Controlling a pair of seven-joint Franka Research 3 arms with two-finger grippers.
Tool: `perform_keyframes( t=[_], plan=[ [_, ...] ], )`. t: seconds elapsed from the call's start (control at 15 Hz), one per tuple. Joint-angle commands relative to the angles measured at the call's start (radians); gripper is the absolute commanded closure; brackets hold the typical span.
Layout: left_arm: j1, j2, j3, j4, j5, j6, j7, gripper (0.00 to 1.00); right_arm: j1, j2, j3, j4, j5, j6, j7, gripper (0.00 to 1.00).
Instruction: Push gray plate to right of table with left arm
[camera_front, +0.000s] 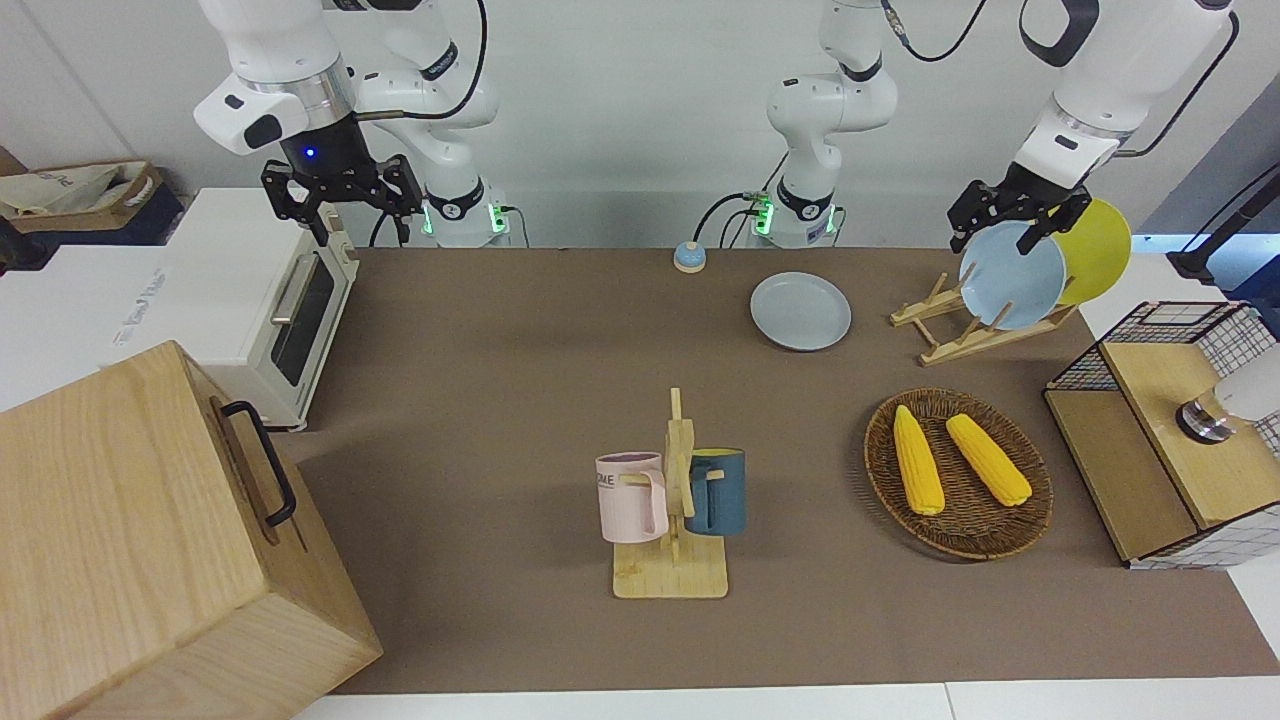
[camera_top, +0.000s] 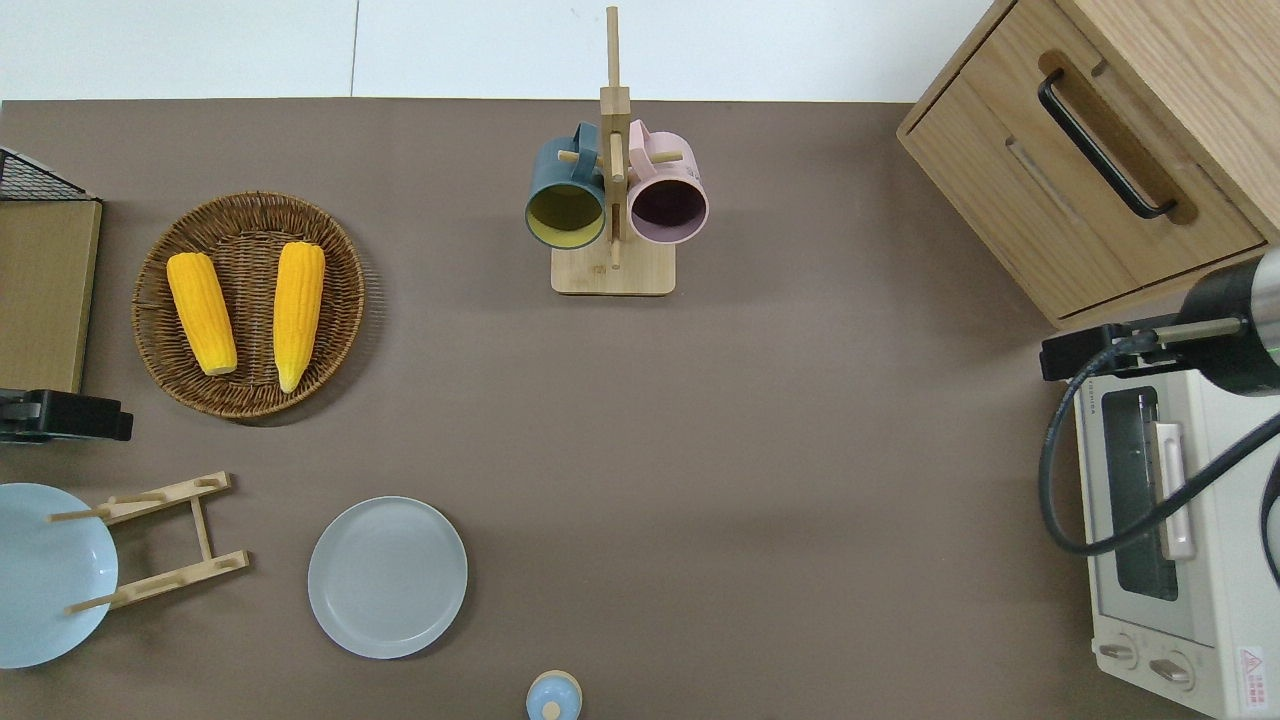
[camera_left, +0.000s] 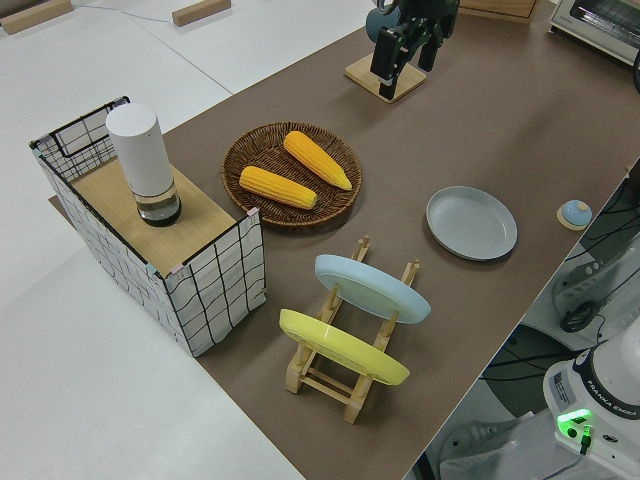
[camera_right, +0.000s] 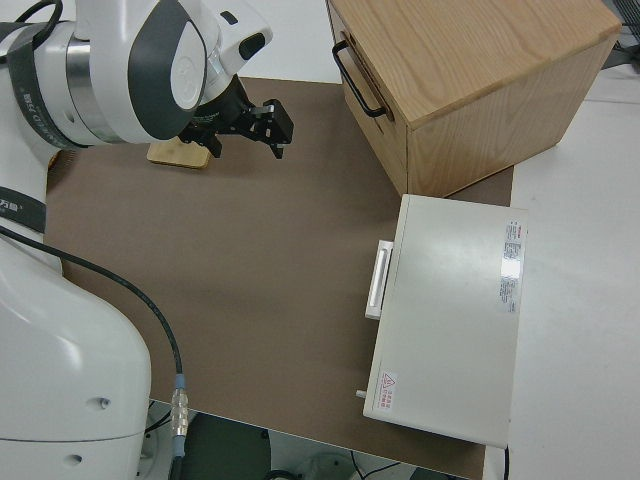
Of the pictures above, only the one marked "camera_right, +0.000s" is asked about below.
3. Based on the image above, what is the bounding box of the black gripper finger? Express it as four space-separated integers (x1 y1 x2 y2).
249 98 296 161
180 125 224 159

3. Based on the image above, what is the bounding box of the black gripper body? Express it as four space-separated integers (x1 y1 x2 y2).
191 79 256 139

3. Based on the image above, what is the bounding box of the wooden mug rack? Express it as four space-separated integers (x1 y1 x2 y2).
146 138 211 172

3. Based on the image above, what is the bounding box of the brown table mat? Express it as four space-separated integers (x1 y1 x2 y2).
43 77 516 480

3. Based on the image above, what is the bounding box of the wooden box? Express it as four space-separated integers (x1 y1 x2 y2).
327 0 623 199

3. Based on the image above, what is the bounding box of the white toaster oven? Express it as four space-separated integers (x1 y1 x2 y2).
355 193 530 449

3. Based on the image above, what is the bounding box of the black box handle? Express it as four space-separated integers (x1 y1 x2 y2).
331 40 389 118

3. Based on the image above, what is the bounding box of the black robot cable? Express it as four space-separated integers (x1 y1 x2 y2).
0 224 190 480

